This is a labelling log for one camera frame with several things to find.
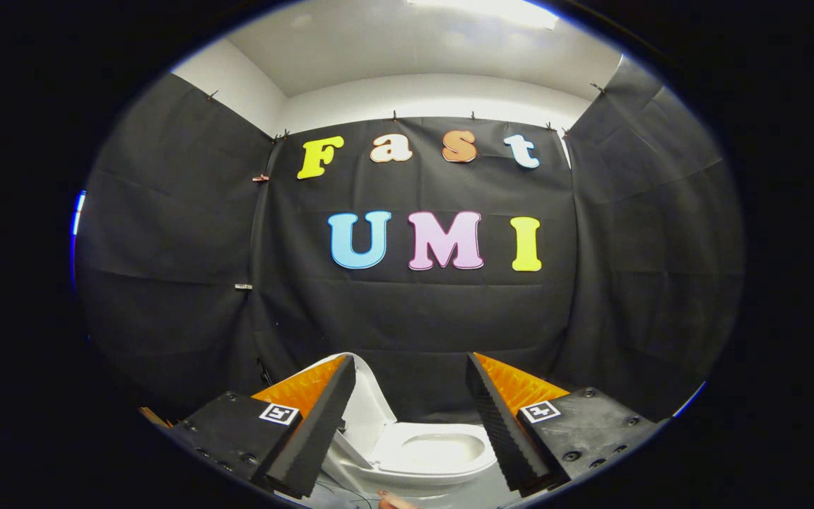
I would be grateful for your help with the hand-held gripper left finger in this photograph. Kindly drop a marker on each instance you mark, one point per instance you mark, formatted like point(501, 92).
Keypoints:
point(315, 424)

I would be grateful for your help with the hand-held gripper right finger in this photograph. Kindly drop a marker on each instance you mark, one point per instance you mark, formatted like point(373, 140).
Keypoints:
point(502, 424)

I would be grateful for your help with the black backdrop cloth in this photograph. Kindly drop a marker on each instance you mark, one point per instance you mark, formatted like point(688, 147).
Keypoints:
point(414, 318)

